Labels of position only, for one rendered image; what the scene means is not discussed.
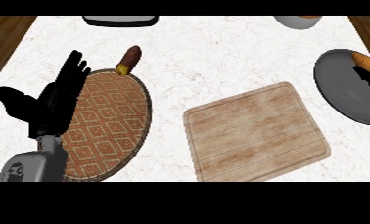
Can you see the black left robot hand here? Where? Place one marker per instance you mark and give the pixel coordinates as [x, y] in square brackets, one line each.
[55, 104]

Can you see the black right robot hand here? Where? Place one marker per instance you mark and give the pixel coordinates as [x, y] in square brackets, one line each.
[365, 74]

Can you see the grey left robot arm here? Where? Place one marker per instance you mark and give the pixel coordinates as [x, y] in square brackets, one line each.
[30, 166]

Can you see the orange croissant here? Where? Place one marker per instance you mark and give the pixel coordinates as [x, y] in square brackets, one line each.
[362, 59]

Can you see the dark grey pan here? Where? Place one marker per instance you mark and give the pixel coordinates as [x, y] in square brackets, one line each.
[340, 94]

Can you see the pale wooden cutting board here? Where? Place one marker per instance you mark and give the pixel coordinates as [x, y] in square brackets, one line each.
[255, 133]

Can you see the round orange woven placemat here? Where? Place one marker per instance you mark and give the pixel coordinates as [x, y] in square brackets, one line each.
[110, 117]

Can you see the brown oblong food yellow end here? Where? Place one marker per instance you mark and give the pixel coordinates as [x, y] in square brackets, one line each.
[131, 57]

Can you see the grey bowl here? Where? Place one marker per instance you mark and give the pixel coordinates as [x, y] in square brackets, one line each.
[297, 22]

